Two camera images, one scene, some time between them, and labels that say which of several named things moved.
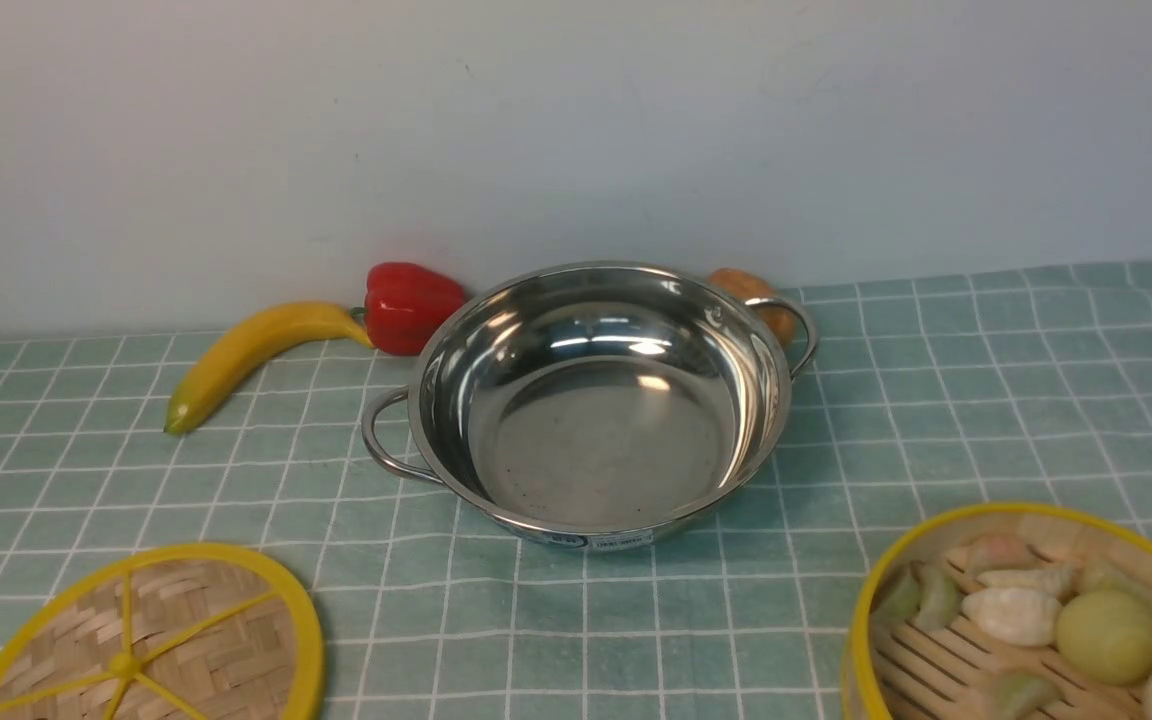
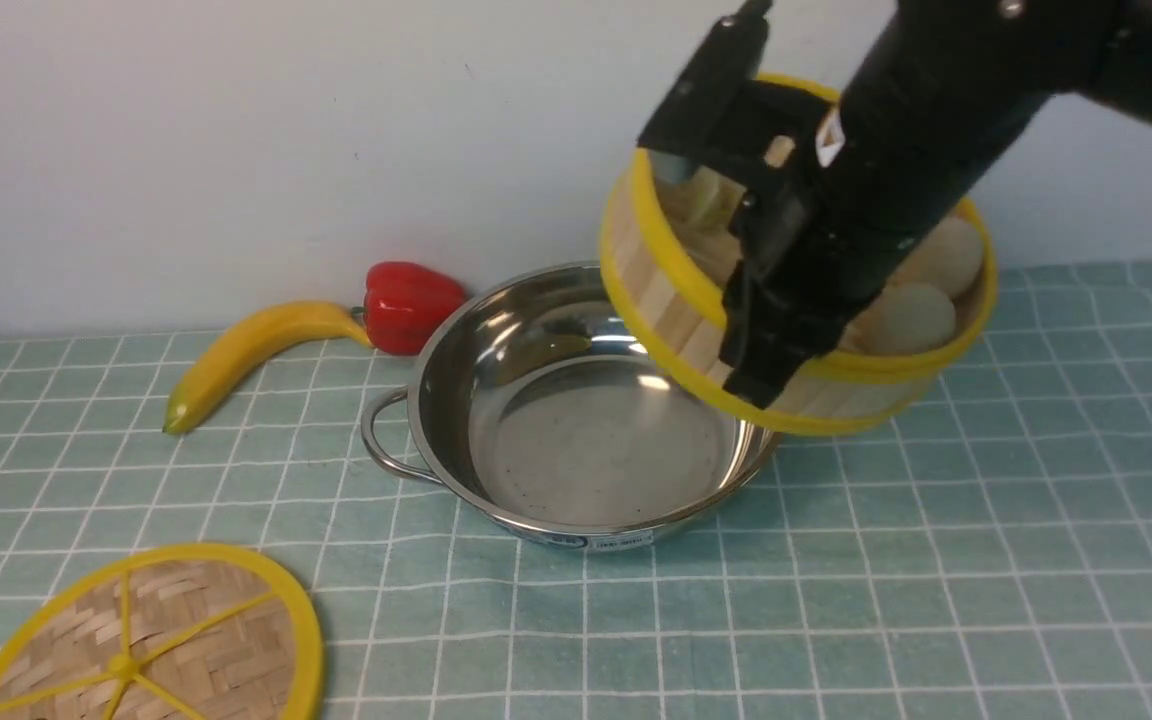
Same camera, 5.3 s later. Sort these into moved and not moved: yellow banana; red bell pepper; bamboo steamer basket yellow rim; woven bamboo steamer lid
Moved: bamboo steamer basket yellow rim
Not moved: red bell pepper; woven bamboo steamer lid; yellow banana
